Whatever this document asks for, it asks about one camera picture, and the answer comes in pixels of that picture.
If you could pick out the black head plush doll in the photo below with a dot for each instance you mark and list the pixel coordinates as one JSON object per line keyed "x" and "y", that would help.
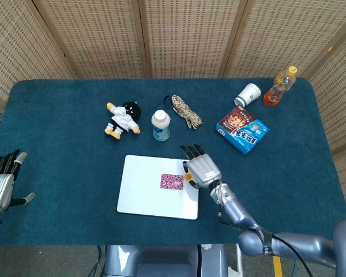
{"x": 124, "y": 119}

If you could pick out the blue snack box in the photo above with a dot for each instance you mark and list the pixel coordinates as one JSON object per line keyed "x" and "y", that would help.
{"x": 242, "y": 130}

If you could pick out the white rectangular board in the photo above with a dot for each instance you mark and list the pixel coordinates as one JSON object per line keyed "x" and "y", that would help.
{"x": 144, "y": 190}

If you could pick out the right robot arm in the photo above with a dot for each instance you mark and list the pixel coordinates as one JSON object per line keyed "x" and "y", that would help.
{"x": 239, "y": 213}

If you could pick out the bamboo folding screen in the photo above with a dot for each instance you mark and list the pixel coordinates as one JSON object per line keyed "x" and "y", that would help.
{"x": 187, "y": 37}

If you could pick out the orange drink bottle yellow cap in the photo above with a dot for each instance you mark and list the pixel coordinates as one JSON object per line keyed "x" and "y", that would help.
{"x": 278, "y": 89}

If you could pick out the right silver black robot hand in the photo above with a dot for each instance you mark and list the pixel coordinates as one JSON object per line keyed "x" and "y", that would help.
{"x": 203, "y": 170}

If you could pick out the teal felt table cloth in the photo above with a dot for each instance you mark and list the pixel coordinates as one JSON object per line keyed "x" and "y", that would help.
{"x": 60, "y": 173}

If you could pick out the pink patterned card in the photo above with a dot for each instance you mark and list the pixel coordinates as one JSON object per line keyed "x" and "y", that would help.
{"x": 172, "y": 181}

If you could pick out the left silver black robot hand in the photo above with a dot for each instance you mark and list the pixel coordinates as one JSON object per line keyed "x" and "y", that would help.
{"x": 0, "y": 191}

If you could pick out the white paper cup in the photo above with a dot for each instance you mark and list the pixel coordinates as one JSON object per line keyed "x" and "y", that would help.
{"x": 248, "y": 95}

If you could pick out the white milk bottle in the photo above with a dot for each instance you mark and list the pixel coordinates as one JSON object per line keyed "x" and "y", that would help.
{"x": 160, "y": 127}

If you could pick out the grey robot torso base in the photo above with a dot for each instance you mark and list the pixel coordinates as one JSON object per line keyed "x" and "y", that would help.
{"x": 161, "y": 261}

